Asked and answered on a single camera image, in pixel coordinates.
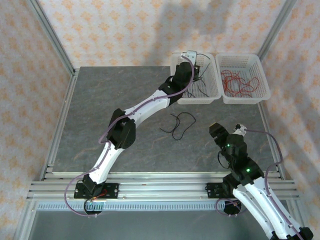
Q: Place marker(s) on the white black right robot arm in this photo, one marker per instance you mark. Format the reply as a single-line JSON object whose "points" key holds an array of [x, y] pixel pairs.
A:
{"points": [[260, 205]]}

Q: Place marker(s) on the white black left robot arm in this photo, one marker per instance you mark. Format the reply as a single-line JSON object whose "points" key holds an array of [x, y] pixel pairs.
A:
{"points": [[147, 107]]}

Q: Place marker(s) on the white perforated plastic basket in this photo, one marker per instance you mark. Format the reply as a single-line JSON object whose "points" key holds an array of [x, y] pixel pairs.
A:
{"points": [[210, 90], [240, 62]]}

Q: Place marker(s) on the grey metal lower panel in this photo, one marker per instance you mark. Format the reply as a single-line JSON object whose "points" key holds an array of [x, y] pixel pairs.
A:
{"points": [[150, 225]]}

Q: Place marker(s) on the aluminium table side rail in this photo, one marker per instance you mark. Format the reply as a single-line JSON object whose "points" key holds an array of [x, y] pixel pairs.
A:
{"points": [[66, 105], [265, 117]]}

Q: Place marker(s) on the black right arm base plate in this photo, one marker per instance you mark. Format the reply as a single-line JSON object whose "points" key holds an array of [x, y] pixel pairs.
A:
{"points": [[212, 190]]}

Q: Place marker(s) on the aluminium mounting rail beam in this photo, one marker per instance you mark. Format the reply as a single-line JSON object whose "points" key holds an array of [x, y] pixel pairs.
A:
{"points": [[162, 187]]}

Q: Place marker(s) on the aluminium frame leg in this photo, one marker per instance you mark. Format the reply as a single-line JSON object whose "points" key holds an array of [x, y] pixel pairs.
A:
{"points": [[295, 212], [25, 222]]}

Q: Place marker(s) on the aluminium frame post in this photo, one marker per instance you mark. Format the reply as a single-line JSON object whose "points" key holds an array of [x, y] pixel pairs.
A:
{"points": [[53, 37], [277, 25]]}

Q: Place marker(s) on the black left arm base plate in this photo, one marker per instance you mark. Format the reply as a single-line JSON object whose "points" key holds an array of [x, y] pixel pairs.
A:
{"points": [[113, 191]]}

